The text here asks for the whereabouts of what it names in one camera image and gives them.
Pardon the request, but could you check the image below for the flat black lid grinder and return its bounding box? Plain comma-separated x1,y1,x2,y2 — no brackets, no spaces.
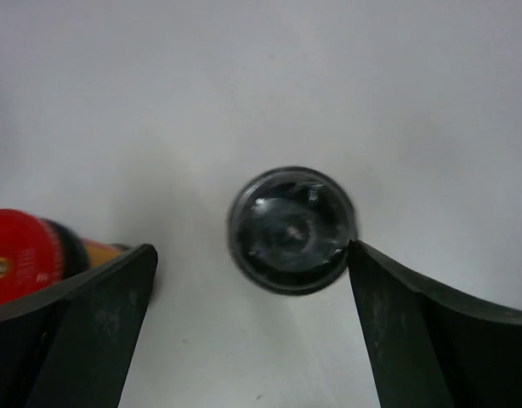
226,166,358,297

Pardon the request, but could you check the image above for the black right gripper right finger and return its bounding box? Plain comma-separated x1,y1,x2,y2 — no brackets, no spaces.
347,241,522,407

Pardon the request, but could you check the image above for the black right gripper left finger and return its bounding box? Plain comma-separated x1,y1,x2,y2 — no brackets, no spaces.
0,244,158,407

